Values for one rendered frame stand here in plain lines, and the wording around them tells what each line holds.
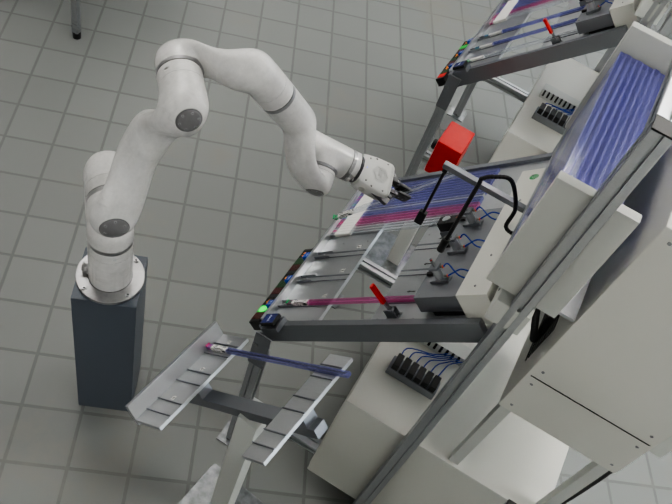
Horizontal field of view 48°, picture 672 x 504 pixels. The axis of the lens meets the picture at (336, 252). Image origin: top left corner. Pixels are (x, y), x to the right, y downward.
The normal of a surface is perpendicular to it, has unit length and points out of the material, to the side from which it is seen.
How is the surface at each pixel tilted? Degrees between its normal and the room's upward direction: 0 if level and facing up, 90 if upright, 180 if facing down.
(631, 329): 90
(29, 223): 0
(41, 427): 0
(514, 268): 90
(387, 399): 0
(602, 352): 90
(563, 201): 90
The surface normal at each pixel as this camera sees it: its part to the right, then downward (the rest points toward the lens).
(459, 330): -0.47, 0.64
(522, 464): 0.23, -0.58
